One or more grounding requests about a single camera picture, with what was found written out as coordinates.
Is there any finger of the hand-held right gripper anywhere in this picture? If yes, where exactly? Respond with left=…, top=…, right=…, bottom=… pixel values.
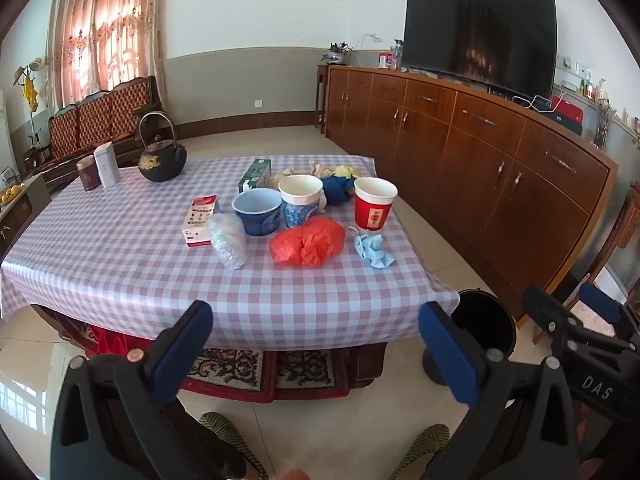
left=577, top=282, right=640, bottom=346
left=522, top=286, right=626, bottom=361

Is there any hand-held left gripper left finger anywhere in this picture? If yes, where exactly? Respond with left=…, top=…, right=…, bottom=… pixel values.
left=50, top=300, right=248, bottom=480

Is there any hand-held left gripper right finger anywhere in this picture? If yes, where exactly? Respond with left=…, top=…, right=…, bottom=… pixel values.
left=418, top=301, right=586, bottom=480

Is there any black plastic bin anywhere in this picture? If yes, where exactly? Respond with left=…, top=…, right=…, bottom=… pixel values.
left=422, top=287, right=516, bottom=386

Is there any clear plastic bag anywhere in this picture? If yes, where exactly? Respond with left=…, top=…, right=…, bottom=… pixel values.
left=206, top=213, right=248, bottom=268

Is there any blue face mask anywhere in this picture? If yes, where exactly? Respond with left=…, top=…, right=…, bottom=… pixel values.
left=348, top=226, right=397, bottom=269

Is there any red and white carton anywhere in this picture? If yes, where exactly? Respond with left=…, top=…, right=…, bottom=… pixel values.
left=182, top=195, right=221, bottom=248

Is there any red paper cup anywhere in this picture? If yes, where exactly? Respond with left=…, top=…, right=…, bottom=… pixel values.
left=353, top=177, right=398, bottom=233

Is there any red plastic bag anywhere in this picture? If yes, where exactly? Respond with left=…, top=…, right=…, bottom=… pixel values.
left=269, top=217, right=347, bottom=267

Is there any blue and white paper cup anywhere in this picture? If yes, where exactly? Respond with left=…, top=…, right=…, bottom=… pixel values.
left=278, top=175, right=324, bottom=230

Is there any green cardboard box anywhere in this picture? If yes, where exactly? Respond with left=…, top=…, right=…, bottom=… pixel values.
left=238, top=158, right=273, bottom=194

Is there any dark blue cloth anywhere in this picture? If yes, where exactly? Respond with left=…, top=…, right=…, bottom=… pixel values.
left=320, top=176, right=358, bottom=206

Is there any red patterned rug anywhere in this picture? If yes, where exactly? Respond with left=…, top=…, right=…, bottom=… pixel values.
left=85, top=325, right=351, bottom=403

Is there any carved wooden side table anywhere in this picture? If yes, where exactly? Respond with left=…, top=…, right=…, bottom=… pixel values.
left=590, top=195, right=640, bottom=306

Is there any green striped slipper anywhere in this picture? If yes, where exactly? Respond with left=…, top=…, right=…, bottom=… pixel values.
left=390, top=424, right=451, bottom=480
left=200, top=412, right=268, bottom=480

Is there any purple checkered tablecloth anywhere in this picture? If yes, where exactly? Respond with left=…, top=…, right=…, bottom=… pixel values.
left=0, top=154, right=461, bottom=351

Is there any glass vase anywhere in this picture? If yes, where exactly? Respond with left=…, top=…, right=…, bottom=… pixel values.
left=592, top=100, right=618, bottom=148

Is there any long wooden cabinet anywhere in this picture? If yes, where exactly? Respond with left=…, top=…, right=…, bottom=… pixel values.
left=325, top=64, right=620, bottom=328

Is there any black cast iron teapot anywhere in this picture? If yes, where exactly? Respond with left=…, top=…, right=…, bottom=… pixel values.
left=137, top=111, right=188, bottom=182

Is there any red box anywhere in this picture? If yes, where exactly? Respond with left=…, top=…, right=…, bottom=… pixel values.
left=550, top=96, right=587, bottom=126

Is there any white tea tin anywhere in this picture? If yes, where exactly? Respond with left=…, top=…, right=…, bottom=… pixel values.
left=94, top=142, right=121, bottom=189

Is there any dark red tea tin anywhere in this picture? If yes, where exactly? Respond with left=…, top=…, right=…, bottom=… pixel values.
left=76, top=155, right=102, bottom=192

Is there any wooden sofa with patterned cushions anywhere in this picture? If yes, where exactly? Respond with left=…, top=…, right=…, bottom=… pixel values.
left=25, top=76, right=166, bottom=186

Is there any black flat television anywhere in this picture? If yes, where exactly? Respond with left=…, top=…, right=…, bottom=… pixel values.
left=401, top=0, right=558, bottom=102

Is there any coat rack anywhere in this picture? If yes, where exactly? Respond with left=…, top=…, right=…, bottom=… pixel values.
left=12, top=57, right=48, bottom=161

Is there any small potted plant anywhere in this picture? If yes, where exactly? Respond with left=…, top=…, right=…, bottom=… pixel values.
left=320, top=41, right=353, bottom=66

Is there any white desk lamp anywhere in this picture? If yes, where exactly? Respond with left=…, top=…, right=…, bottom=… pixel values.
left=355, top=34, right=383, bottom=66

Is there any beige patterned curtain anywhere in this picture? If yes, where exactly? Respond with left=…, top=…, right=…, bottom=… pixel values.
left=46, top=0, right=166, bottom=111

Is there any white cable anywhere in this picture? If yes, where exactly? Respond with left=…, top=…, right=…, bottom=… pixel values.
left=512, top=94, right=556, bottom=113

